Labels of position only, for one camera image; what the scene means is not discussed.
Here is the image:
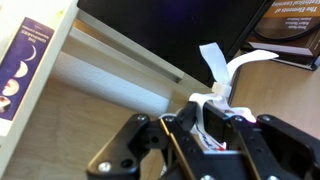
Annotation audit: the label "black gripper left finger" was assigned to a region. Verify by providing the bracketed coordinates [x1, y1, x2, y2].
[86, 101, 201, 180]

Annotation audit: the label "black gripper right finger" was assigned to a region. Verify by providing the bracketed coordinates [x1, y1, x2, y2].
[203, 103, 320, 180]

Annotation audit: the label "purple moon phase book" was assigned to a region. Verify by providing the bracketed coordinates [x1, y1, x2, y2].
[0, 16, 55, 122]

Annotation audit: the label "white strap with light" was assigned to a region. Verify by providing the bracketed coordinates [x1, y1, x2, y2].
[159, 42, 279, 151]

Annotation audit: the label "black computer monitor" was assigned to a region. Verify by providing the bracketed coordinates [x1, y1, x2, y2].
[77, 0, 278, 88]

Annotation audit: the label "light wooden shelf unit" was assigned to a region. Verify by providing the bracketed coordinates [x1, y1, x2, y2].
[0, 0, 234, 180]

